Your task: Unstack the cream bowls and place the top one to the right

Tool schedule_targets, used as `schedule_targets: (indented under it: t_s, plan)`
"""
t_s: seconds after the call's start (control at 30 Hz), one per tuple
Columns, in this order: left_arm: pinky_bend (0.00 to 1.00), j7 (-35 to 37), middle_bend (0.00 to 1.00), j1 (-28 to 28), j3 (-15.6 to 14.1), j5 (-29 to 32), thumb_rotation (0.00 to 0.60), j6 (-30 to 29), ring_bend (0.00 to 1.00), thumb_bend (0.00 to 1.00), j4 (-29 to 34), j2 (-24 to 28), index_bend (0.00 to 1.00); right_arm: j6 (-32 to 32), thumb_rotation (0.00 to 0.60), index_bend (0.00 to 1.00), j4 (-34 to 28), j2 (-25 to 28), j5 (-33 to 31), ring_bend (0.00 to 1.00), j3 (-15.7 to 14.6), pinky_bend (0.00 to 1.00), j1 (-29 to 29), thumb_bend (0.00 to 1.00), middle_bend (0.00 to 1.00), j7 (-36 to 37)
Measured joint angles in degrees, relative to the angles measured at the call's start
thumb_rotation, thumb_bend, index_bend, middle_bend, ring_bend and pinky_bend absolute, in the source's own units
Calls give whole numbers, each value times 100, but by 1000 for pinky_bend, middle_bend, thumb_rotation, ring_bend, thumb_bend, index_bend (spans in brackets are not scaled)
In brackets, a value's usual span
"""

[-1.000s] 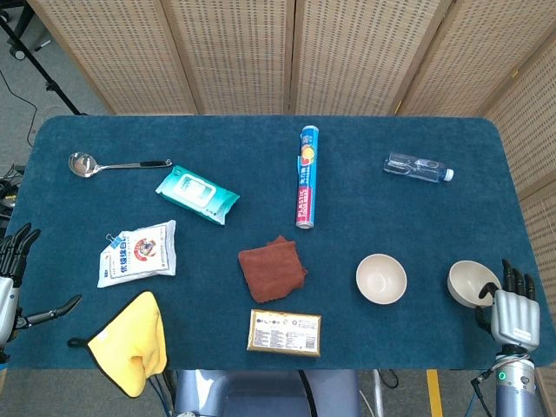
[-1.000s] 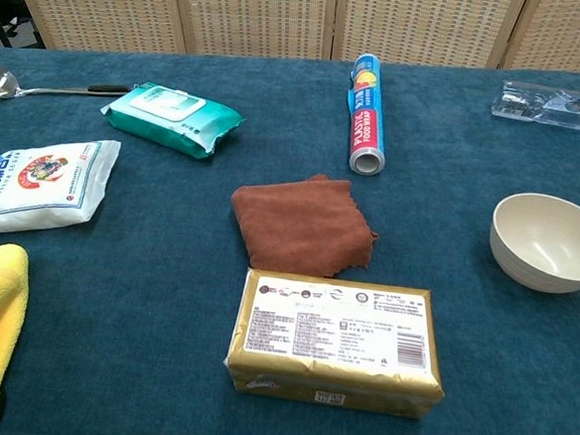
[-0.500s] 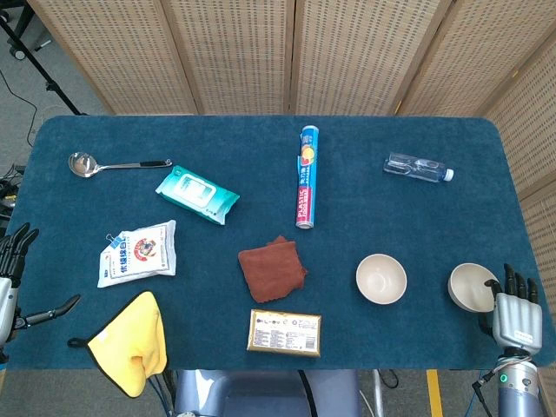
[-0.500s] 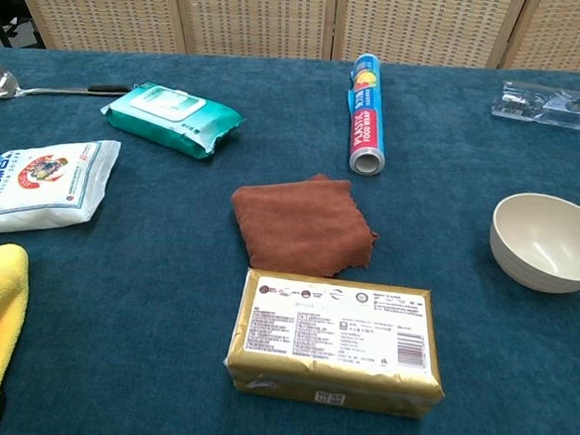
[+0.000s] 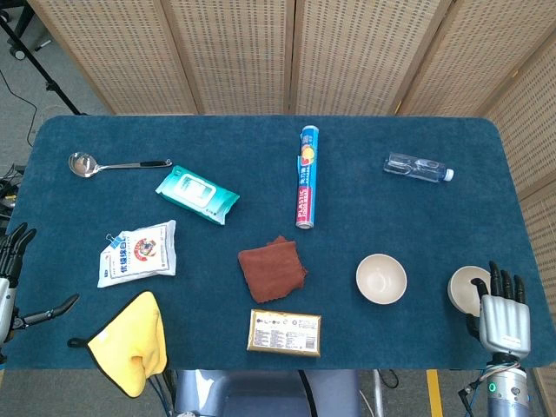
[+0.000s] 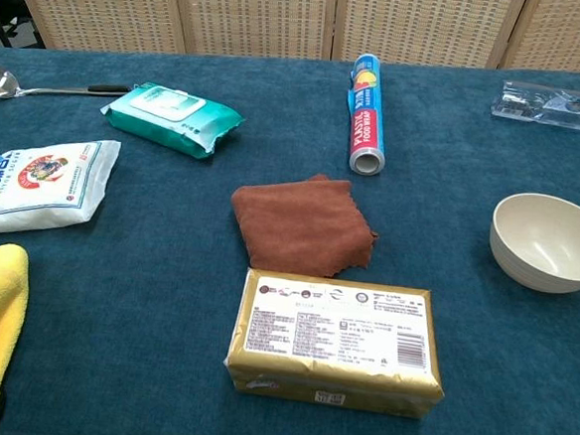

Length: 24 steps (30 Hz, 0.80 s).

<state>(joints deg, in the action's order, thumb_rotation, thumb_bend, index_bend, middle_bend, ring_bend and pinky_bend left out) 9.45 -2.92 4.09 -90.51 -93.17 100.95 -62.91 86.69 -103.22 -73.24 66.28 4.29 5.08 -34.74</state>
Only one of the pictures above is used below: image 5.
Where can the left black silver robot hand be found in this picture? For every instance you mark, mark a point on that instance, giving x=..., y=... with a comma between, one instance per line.
x=5, y=297

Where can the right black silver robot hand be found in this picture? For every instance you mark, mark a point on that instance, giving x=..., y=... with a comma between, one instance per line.
x=506, y=326

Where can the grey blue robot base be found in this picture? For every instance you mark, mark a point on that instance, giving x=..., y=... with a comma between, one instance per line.
x=260, y=395

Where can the wicker folding screen panel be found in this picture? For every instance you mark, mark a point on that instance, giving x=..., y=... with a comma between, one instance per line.
x=530, y=121
x=234, y=52
x=543, y=243
x=117, y=52
x=473, y=43
x=360, y=52

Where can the metal binder clip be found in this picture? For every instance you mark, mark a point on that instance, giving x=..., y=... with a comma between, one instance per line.
x=114, y=241

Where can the yellow cloth black trim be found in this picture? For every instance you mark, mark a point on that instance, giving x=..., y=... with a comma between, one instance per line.
x=130, y=339

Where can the white sugar bag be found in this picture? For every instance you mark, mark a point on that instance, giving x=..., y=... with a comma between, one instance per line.
x=139, y=256

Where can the metal table leg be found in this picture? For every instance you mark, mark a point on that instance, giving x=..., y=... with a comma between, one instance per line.
x=379, y=399

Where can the clear plastic water bottle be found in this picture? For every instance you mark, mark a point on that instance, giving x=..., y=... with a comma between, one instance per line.
x=412, y=168

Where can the green wet wipes pack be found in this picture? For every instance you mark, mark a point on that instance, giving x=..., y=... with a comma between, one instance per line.
x=195, y=193

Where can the gold wrapped tissue pack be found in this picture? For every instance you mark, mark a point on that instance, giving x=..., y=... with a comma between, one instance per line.
x=284, y=333

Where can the black tripod stand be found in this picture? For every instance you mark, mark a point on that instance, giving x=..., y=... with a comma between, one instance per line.
x=43, y=71

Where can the blue plastic food wrap roll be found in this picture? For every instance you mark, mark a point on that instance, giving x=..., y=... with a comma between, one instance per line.
x=307, y=195

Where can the brown folded cloth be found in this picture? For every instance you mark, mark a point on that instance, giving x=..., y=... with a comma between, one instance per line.
x=271, y=269

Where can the black office chair base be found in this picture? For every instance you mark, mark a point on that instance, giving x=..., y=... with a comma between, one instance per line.
x=19, y=54

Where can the blue table cloth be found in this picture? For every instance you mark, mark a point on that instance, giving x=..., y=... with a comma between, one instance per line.
x=217, y=143

